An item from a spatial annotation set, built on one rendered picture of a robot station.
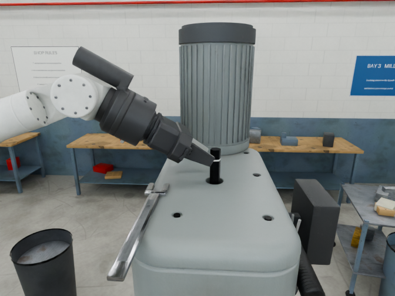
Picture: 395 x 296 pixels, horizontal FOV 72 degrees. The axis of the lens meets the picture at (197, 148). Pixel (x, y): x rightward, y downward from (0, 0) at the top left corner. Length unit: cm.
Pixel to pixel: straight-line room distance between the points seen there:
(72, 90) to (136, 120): 11
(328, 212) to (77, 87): 74
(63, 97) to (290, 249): 39
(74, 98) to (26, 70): 530
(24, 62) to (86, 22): 134
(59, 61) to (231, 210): 510
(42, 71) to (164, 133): 517
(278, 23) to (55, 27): 364
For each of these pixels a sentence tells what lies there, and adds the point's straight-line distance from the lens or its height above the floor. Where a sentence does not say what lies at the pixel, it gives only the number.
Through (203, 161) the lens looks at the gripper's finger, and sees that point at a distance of 51.
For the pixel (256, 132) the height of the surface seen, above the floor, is 106.
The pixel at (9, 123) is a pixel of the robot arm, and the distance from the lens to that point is 52.
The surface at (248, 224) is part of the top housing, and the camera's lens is 43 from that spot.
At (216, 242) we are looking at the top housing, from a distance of 39.
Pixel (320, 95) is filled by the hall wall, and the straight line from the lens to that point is 507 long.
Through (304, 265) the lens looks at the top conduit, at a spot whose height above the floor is 181.
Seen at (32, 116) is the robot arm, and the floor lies 204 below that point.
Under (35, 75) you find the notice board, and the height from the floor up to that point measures 189.
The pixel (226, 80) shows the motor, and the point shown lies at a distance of 67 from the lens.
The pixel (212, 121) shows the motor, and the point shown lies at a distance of 68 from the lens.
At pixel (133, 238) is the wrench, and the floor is 190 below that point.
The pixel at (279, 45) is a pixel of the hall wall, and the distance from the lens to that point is 483.
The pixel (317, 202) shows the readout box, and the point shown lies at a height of 172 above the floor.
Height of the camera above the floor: 212
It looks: 18 degrees down
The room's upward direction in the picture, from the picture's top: straight up
